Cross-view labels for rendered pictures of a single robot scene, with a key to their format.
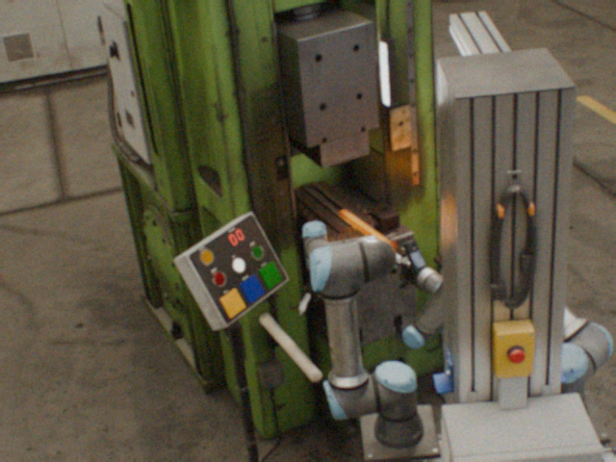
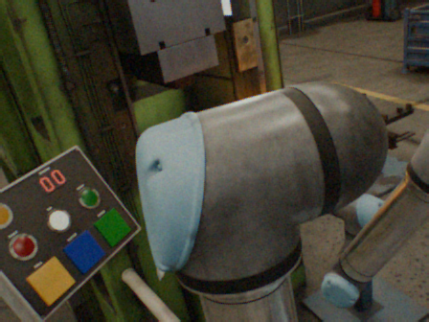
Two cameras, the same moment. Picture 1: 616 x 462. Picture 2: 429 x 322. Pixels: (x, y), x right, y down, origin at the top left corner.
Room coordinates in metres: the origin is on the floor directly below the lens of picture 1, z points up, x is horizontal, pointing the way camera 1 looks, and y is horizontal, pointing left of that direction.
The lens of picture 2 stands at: (1.89, -0.03, 1.57)
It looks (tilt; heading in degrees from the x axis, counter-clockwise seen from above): 25 degrees down; 353
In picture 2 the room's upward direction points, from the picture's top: 11 degrees counter-clockwise
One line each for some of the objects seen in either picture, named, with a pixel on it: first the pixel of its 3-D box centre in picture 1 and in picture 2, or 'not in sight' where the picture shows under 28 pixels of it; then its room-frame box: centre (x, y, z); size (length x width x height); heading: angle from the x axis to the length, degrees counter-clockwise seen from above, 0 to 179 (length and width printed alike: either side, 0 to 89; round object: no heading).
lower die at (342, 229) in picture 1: (325, 213); not in sight; (3.33, -0.09, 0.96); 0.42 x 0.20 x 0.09; 24
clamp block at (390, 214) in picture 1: (383, 217); not in sight; (3.27, -0.31, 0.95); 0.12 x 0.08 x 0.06; 24
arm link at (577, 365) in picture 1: (566, 372); not in sight; (2.16, -0.71, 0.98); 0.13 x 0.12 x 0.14; 135
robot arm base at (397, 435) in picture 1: (397, 419); not in sight; (2.17, -0.22, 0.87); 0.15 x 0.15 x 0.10
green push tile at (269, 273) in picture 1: (269, 275); (112, 227); (2.83, 0.14, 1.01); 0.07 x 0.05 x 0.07; 139
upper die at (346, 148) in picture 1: (318, 131); (156, 54); (3.33, -0.09, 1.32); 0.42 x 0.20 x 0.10; 24
